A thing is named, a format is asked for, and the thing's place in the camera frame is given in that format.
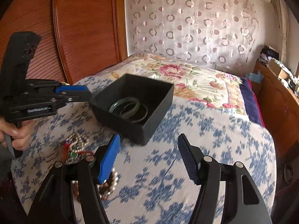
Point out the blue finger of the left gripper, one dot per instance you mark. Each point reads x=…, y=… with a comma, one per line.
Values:
x=66, y=88

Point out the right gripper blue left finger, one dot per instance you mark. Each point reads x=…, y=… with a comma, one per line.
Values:
x=107, y=161

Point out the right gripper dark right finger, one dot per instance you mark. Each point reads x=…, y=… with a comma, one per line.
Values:
x=191, y=156

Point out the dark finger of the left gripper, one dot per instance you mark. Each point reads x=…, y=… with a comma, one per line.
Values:
x=77, y=96

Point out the black square jewelry box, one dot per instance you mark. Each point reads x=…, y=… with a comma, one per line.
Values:
x=133, y=106

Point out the person's left hand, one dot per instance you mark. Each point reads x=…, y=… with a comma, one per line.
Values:
x=21, y=136

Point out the green gem pendant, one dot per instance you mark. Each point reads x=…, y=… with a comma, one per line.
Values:
x=72, y=154

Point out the dark thin bangle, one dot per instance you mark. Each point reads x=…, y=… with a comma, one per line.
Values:
x=140, y=115

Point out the blue floral bedspread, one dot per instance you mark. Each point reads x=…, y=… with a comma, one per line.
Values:
x=153, y=185

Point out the green jade bangle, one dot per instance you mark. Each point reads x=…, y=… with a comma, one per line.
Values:
x=128, y=101

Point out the red wooden wardrobe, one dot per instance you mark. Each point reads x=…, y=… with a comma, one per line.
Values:
x=79, y=38

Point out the pink floral quilt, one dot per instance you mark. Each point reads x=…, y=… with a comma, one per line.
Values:
x=211, y=87

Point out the purple blanket edge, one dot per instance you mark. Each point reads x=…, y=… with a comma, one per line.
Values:
x=251, y=104

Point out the wooden side cabinet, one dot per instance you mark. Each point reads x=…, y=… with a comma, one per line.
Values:
x=279, y=110

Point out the cardboard box on cabinet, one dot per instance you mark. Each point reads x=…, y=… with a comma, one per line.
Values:
x=278, y=70

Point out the sheer circle pattern curtain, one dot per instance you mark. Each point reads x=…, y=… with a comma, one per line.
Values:
x=221, y=33

